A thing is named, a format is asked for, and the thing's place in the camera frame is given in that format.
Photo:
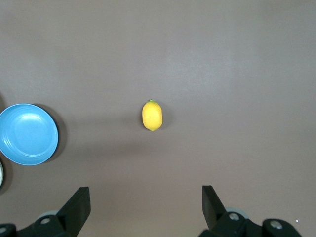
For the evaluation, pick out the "pale green plate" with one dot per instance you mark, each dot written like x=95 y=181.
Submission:
x=1 y=175

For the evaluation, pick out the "yellow lemon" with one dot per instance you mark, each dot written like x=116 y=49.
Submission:
x=152 y=116

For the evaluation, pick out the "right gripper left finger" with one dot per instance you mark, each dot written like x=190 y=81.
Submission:
x=74 y=212

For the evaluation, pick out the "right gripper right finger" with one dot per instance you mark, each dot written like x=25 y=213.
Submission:
x=214 y=217

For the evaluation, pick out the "blue plate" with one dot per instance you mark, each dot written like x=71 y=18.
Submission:
x=28 y=134

